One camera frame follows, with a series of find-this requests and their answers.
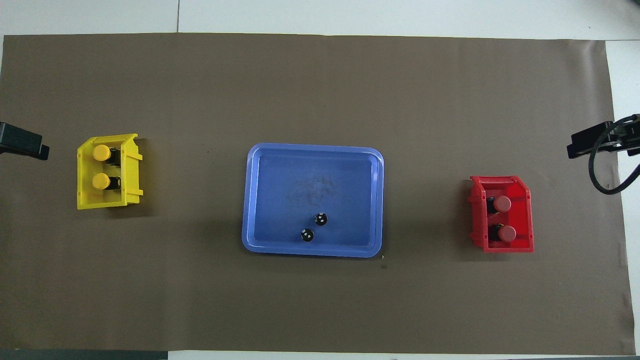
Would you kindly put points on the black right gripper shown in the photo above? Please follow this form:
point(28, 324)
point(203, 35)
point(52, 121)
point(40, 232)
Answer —
point(631, 131)

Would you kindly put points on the yellow push button switch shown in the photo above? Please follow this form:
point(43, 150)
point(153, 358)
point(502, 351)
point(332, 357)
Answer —
point(101, 181)
point(101, 152)

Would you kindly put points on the red push button switch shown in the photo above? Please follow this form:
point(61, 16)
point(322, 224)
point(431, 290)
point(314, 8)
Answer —
point(506, 233)
point(502, 204)

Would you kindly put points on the blue plastic tray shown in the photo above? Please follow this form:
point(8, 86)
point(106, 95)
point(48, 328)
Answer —
point(280, 200)

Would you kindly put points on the red plastic storage bin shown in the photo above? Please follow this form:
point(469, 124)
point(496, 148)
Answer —
point(522, 220)

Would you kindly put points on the yellow plastic storage bin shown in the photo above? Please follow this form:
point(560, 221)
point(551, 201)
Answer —
point(131, 175)

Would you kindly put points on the brown paper table mat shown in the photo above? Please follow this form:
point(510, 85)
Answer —
point(200, 300)

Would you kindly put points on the black cylindrical capacitor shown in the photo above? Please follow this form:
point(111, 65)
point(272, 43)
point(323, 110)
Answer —
point(320, 219)
point(307, 235)

